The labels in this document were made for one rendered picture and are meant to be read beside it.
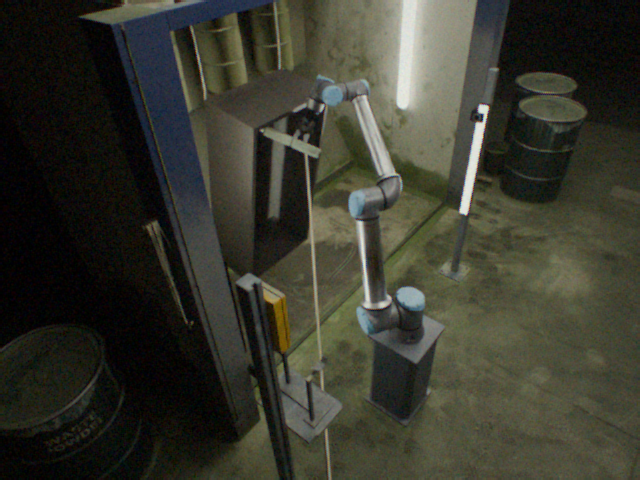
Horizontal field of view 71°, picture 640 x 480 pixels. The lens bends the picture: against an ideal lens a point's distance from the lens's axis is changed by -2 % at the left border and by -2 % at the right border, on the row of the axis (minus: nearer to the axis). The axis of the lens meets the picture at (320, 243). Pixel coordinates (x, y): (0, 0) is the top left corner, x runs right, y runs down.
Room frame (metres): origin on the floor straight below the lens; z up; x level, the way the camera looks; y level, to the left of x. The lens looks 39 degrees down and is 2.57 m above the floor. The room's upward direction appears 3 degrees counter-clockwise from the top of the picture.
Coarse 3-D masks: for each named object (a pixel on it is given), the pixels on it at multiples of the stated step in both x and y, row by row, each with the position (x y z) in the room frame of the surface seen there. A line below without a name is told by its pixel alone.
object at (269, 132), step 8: (264, 128) 2.17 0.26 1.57; (272, 128) 2.19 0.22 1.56; (272, 136) 2.15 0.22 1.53; (280, 136) 2.14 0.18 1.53; (288, 136) 2.15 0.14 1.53; (288, 144) 2.13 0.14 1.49; (296, 144) 2.12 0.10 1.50; (304, 144) 2.12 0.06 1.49; (304, 152) 2.11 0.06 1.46; (312, 152) 2.09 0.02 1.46
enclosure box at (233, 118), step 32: (224, 96) 2.30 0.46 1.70; (256, 96) 2.34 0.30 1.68; (288, 96) 2.37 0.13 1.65; (224, 128) 2.17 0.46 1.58; (256, 128) 2.04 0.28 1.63; (288, 128) 2.70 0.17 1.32; (320, 128) 2.53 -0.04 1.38; (224, 160) 2.20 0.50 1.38; (256, 160) 2.62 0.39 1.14; (288, 160) 2.72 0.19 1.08; (224, 192) 2.24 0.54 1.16; (256, 192) 2.66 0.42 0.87; (288, 192) 2.74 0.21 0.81; (224, 224) 2.28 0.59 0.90; (256, 224) 2.71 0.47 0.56; (288, 224) 2.75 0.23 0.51; (224, 256) 2.32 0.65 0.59; (256, 256) 2.43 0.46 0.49
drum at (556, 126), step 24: (552, 96) 4.06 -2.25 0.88; (528, 120) 3.69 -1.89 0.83; (552, 120) 3.54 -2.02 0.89; (576, 120) 3.52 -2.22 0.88; (528, 144) 3.64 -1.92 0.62; (552, 144) 3.54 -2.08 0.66; (576, 144) 3.65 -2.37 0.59; (504, 168) 3.87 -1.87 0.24; (528, 168) 3.59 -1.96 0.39; (552, 168) 3.53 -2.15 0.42; (504, 192) 3.75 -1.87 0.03; (528, 192) 3.56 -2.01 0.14; (552, 192) 3.55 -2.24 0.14
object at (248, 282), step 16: (240, 288) 0.95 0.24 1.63; (256, 288) 0.96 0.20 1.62; (240, 304) 0.97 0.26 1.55; (256, 304) 0.95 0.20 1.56; (256, 320) 0.94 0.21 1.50; (256, 336) 0.93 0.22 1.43; (256, 352) 0.94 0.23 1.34; (272, 352) 0.97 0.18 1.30; (256, 368) 0.96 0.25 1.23; (272, 368) 0.96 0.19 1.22; (272, 384) 0.95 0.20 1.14; (272, 400) 0.94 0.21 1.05; (272, 416) 0.94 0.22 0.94; (272, 432) 0.95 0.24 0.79; (288, 448) 0.96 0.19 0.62; (288, 464) 0.95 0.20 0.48
